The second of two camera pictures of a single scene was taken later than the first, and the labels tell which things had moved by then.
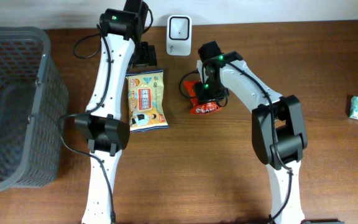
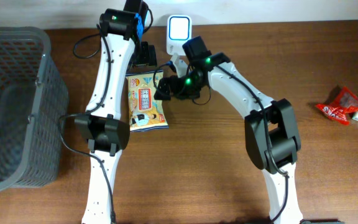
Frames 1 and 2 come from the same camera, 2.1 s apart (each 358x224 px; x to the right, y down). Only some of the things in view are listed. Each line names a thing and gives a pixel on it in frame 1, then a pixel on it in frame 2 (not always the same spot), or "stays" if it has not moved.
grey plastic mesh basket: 23,94 stays
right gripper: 202,96 to 168,81
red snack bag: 198,107 to 345,102
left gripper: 148,56 stays
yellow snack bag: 146,108 stays
